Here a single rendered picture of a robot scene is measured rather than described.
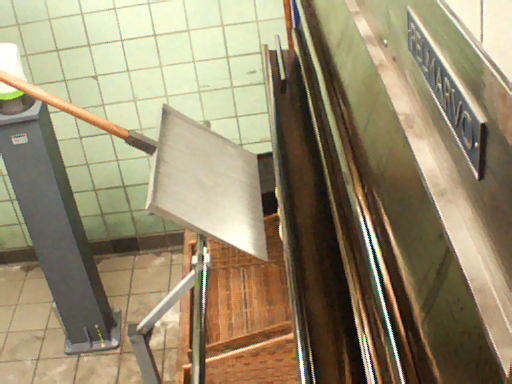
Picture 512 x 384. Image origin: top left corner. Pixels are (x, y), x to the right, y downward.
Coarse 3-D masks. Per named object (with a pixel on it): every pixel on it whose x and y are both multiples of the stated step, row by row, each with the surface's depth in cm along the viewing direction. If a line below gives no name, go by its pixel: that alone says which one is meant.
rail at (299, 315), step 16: (272, 80) 201; (272, 96) 192; (272, 112) 184; (272, 128) 177; (288, 192) 153; (288, 208) 148; (288, 224) 143; (288, 240) 138; (288, 256) 134; (288, 272) 131; (304, 304) 123; (304, 320) 119; (304, 336) 116; (304, 352) 112; (304, 368) 109
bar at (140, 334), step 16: (192, 256) 179; (208, 256) 178; (192, 272) 180; (176, 288) 183; (160, 304) 185; (144, 320) 188; (128, 336) 188; (144, 336) 190; (144, 352) 191; (192, 352) 150; (144, 368) 195; (192, 368) 146
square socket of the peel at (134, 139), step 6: (132, 132) 200; (126, 138) 199; (132, 138) 199; (138, 138) 200; (144, 138) 201; (132, 144) 200; (138, 144) 200; (144, 144) 201; (150, 144) 201; (156, 144) 202; (144, 150) 202; (150, 150) 202
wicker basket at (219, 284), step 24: (264, 216) 252; (216, 264) 260; (240, 264) 261; (264, 264) 262; (192, 288) 235; (216, 288) 254; (240, 288) 253; (264, 288) 251; (192, 312) 231; (216, 312) 243; (240, 312) 242; (264, 312) 240; (288, 312) 240; (192, 336) 220; (216, 336) 232; (240, 336) 206; (264, 336) 207; (240, 360) 211
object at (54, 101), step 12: (0, 72) 187; (12, 84) 189; (24, 84) 189; (36, 96) 191; (48, 96) 192; (60, 108) 193; (72, 108) 194; (84, 120) 196; (96, 120) 196; (108, 132) 198; (120, 132) 199
